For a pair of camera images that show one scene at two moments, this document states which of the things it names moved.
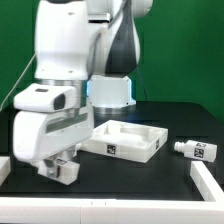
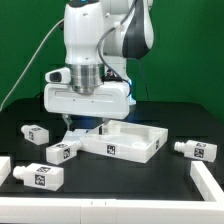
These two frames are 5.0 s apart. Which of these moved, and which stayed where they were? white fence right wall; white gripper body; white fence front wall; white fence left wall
Moved: white gripper body
Stayed: white fence right wall; white fence front wall; white fence left wall
